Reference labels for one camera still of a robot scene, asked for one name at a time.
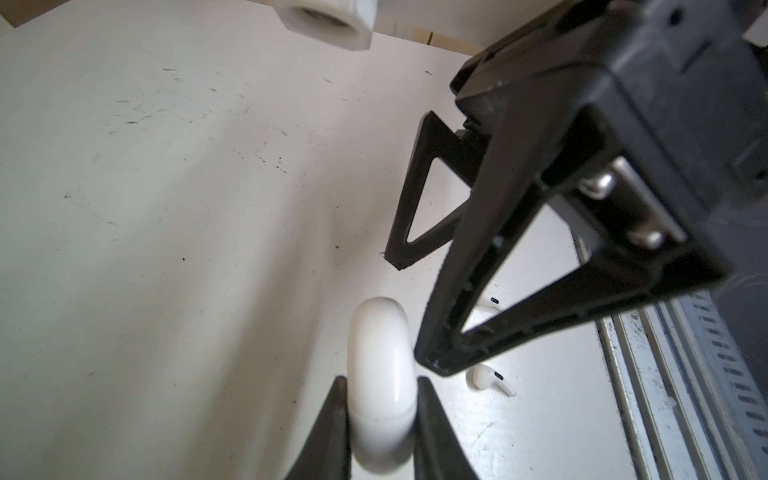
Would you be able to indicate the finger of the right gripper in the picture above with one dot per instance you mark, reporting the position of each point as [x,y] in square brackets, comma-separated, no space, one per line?
[443,167]
[540,252]

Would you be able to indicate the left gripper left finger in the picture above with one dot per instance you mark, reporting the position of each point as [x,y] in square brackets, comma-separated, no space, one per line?
[326,453]

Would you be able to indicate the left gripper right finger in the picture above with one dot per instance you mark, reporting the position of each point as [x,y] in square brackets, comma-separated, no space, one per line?
[437,451]

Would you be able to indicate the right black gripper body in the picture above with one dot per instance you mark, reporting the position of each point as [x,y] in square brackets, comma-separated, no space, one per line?
[694,82]

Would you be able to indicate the white earbud charging case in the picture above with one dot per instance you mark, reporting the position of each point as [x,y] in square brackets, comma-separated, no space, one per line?
[381,385]

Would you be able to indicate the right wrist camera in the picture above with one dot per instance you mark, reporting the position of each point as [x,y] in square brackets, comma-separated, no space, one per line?
[348,24]

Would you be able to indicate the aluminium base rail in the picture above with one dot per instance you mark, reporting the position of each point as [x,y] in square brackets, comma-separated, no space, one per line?
[689,406]

